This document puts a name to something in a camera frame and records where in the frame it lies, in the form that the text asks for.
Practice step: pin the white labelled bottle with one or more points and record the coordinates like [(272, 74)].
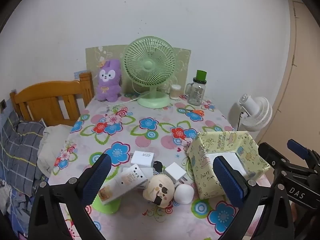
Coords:
[(125, 180)]

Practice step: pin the green desk fan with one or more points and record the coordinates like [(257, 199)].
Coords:
[(150, 65)]

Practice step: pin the white power adapter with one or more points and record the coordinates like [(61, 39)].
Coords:
[(148, 173)]

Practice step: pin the glass jar with green lid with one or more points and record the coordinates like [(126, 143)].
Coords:
[(196, 92)]

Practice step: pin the small black object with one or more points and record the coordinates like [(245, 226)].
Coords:
[(158, 166)]

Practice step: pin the purple plush toy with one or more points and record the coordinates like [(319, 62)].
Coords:
[(110, 80)]

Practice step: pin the beige wardrobe door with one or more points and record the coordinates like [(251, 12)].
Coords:
[(300, 80)]

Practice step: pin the beige round plush toy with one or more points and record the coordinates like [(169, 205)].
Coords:
[(157, 187)]

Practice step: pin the grey plaid blanket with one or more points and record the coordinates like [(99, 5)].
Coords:
[(20, 150)]

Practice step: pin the cotton swab jar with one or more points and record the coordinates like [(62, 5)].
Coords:
[(175, 92)]

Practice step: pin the floral tablecloth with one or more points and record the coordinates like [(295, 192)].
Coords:
[(140, 130)]

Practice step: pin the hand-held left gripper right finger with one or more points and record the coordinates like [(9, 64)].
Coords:
[(230, 180)]

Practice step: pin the white charger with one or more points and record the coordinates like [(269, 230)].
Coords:
[(142, 158)]

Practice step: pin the white dome object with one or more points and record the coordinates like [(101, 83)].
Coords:
[(184, 193)]

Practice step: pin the white standing fan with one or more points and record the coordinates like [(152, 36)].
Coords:
[(257, 112)]

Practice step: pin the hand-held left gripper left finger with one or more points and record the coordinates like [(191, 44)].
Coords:
[(100, 173)]

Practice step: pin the white crumpled cloth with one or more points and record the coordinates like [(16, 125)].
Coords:
[(53, 142)]

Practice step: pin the blue patterned bedsheet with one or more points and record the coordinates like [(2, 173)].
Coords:
[(15, 200)]

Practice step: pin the yellow cartoon print box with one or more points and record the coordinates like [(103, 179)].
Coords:
[(200, 155)]

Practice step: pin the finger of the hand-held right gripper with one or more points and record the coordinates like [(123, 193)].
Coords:
[(297, 149), (277, 158)]

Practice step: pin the white cube plug adapter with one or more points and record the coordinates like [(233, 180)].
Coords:
[(175, 173)]

